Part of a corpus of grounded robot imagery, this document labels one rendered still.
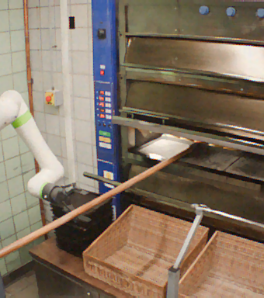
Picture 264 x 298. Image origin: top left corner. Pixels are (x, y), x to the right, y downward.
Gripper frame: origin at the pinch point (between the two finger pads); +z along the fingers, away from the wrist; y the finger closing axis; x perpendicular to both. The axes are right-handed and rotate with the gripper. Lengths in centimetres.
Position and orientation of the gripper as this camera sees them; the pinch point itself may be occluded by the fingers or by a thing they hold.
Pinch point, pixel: (86, 206)
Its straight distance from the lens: 186.2
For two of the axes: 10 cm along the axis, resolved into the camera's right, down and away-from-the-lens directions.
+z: 8.0, 2.0, -5.7
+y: 0.1, 9.4, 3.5
